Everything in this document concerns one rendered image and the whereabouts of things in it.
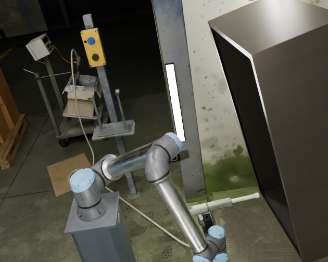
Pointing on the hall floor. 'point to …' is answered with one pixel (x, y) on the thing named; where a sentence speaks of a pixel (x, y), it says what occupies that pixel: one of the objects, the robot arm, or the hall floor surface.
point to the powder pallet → (11, 144)
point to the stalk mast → (111, 109)
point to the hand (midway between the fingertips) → (202, 210)
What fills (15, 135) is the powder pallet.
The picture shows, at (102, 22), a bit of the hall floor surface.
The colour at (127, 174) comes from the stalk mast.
